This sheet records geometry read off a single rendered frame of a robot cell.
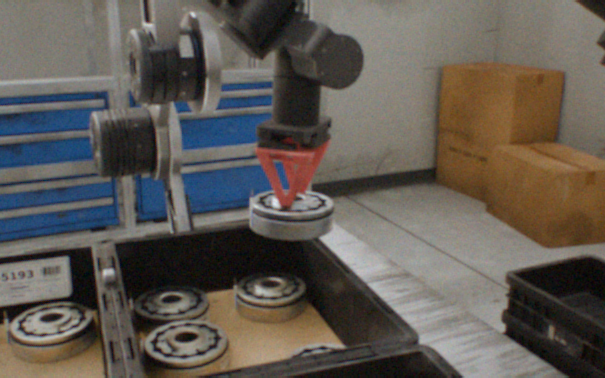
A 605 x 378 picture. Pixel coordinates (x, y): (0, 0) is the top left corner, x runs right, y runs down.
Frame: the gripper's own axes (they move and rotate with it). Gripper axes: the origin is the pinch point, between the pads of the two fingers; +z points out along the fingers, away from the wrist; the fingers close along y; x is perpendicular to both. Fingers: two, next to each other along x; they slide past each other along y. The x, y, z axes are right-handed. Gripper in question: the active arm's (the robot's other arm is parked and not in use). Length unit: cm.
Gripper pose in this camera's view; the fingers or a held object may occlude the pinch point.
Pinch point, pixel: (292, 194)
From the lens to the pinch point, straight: 80.7
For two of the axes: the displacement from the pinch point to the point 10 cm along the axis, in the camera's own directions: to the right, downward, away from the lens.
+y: 3.1, -2.7, 9.1
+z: -0.5, 9.6, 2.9
